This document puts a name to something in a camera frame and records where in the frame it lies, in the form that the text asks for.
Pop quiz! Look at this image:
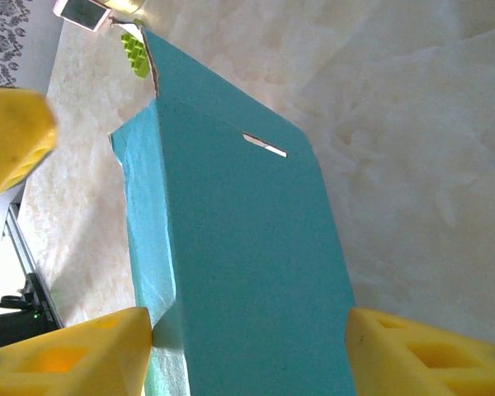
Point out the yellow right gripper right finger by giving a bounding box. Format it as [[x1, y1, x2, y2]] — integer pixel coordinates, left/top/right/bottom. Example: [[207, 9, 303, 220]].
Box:
[[345, 307, 495, 396]]

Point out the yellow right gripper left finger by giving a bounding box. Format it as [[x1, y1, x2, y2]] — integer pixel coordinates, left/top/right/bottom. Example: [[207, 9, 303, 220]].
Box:
[[0, 307, 153, 396]]

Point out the teal paper box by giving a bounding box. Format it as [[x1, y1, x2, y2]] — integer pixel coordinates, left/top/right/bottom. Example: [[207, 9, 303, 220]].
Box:
[[108, 16, 358, 396]]

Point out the pink toy block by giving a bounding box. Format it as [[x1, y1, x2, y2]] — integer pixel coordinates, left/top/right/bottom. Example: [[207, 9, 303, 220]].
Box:
[[52, 0, 112, 33]]

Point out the green toy brick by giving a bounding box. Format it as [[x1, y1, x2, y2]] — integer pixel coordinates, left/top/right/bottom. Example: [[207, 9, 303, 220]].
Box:
[[120, 18, 152, 80]]

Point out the long aluminium mounting rail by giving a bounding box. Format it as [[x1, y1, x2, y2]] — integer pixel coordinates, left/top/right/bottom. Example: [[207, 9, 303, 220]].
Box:
[[2, 201, 65, 331]]

